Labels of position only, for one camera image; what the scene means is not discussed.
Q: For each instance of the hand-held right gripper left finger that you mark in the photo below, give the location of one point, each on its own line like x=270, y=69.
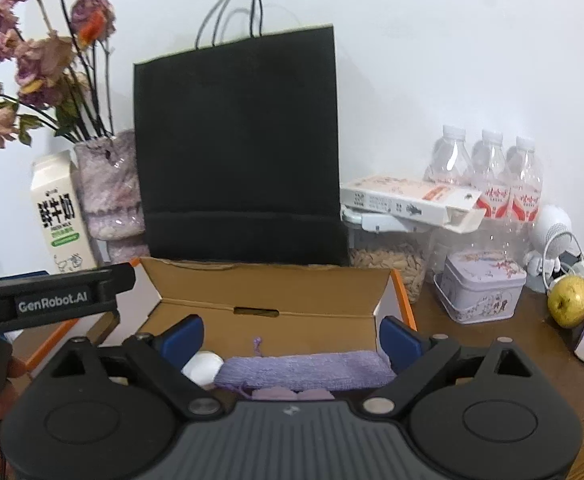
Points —
x=184, y=335

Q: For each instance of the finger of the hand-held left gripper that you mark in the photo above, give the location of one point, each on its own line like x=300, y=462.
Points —
x=119, y=280

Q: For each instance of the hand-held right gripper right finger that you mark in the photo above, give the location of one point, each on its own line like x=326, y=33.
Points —
x=399, y=342

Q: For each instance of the white jar lid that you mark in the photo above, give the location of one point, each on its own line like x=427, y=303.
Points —
x=201, y=366

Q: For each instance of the red cardboard box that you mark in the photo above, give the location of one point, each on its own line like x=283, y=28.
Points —
x=272, y=285

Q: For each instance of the fluffy purple cloth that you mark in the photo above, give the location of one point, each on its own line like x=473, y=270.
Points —
x=272, y=394

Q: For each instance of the person's left hand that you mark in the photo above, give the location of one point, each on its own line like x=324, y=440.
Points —
x=4, y=402

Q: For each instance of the clear seed container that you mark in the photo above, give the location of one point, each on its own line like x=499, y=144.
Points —
x=387, y=265

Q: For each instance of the white green milk carton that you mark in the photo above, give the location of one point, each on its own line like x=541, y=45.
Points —
x=61, y=220

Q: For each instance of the mottled purple vase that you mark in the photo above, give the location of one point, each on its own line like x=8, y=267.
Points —
x=111, y=180

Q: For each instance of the floral tin box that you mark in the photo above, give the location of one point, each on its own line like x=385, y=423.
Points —
x=482, y=285

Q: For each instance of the long white carton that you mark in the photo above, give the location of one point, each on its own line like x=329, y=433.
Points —
x=397, y=197

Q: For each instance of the black paper bag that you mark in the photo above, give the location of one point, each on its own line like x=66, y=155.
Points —
x=242, y=160

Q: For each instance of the green apple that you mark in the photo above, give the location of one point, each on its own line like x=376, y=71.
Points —
x=569, y=302

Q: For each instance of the clear water bottle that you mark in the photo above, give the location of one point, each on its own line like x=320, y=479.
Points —
x=524, y=175
x=447, y=160
x=489, y=165

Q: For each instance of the dried rose bouquet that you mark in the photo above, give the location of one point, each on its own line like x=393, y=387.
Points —
x=41, y=55

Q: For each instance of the small white camera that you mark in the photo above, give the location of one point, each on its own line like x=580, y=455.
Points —
x=554, y=220

